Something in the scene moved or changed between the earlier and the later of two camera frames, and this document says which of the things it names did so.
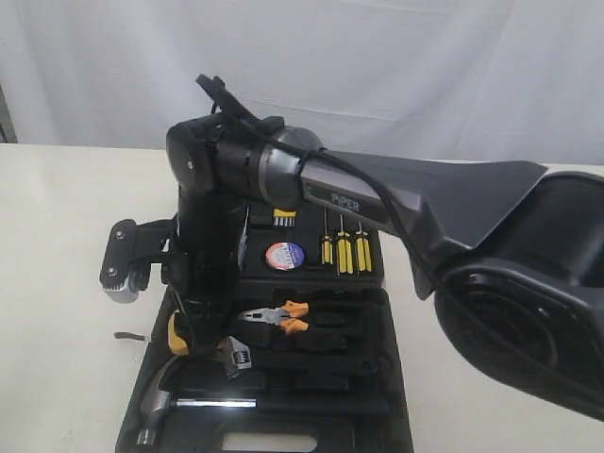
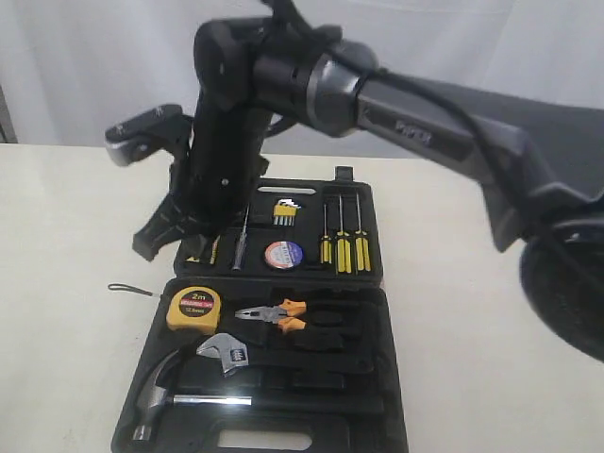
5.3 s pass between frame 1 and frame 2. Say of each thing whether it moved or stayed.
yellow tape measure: moved
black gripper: moved
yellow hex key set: stayed
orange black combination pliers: stayed
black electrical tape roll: stayed
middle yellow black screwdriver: stayed
